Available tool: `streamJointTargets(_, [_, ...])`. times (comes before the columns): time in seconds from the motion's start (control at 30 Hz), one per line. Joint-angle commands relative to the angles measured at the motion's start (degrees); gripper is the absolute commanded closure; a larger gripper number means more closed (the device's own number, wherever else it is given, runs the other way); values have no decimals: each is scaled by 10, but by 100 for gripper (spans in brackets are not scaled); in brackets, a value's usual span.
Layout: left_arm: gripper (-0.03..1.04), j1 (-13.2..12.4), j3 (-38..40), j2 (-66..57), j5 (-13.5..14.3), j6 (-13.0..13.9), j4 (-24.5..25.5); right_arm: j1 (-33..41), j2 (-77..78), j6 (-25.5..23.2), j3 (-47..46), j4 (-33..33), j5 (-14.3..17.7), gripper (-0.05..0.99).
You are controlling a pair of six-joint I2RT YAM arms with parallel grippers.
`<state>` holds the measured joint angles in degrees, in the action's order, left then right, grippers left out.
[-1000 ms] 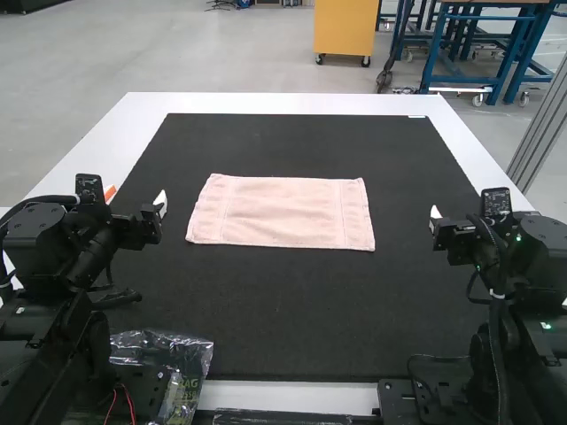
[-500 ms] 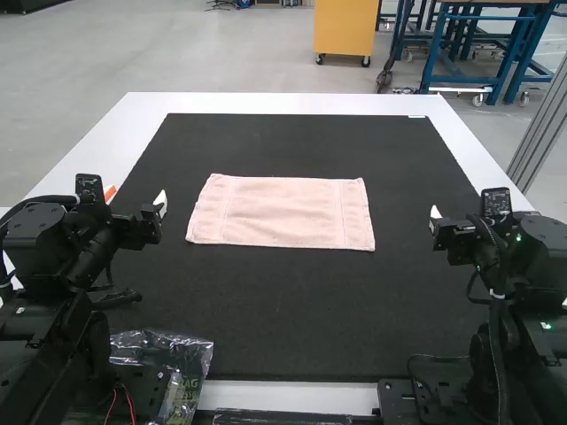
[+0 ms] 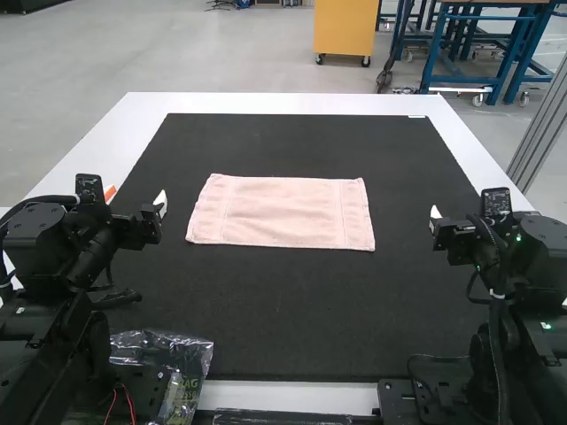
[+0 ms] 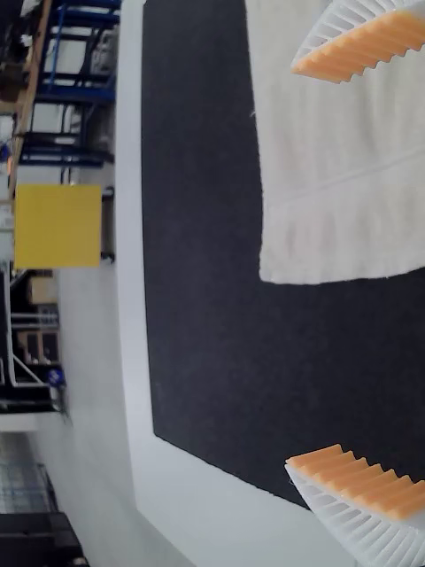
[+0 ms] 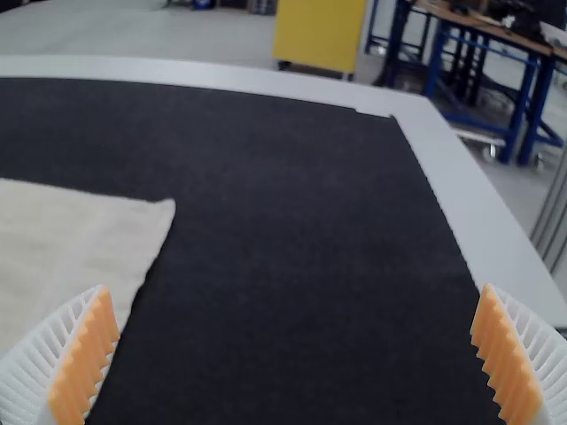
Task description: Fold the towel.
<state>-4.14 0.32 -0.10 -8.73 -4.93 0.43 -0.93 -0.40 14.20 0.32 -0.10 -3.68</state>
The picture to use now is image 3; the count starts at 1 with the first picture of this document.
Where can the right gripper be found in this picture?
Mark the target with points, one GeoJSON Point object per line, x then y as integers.
{"type": "Point", "coordinates": [460, 241]}

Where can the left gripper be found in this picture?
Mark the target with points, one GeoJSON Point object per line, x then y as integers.
{"type": "Point", "coordinates": [141, 230]}

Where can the pale towel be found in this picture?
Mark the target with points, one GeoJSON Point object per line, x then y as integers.
{"type": "Point", "coordinates": [279, 212]}

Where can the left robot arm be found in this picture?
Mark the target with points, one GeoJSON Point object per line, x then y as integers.
{"type": "Point", "coordinates": [40, 248]}

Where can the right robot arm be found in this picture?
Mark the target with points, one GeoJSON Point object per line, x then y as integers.
{"type": "Point", "coordinates": [538, 248]}

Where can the silver foil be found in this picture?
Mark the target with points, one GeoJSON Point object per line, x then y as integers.
{"type": "Point", "coordinates": [190, 358]}

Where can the black mat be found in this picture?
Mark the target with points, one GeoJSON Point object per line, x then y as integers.
{"type": "Point", "coordinates": [288, 305]}

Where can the dark base panel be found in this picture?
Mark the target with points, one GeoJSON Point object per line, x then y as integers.
{"type": "Point", "coordinates": [142, 391]}
{"type": "Point", "coordinates": [394, 398]}

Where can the yellow wheeled cabinet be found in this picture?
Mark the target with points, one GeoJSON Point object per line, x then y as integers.
{"type": "Point", "coordinates": [345, 26]}

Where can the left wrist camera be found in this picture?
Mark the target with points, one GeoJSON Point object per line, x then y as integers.
{"type": "Point", "coordinates": [90, 188]}

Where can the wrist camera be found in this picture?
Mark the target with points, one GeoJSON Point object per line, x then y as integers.
{"type": "Point", "coordinates": [497, 201]}
{"type": "Point", "coordinates": [90, 188]}

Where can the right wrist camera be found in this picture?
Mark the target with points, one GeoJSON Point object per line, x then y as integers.
{"type": "Point", "coordinates": [497, 201]}

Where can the grey aluminium post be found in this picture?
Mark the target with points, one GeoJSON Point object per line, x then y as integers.
{"type": "Point", "coordinates": [540, 133]}

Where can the blue metal frame cart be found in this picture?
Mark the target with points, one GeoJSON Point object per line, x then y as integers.
{"type": "Point", "coordinates": [509, 48]}
{"type": "Point", "coordinates": [401, 31]}

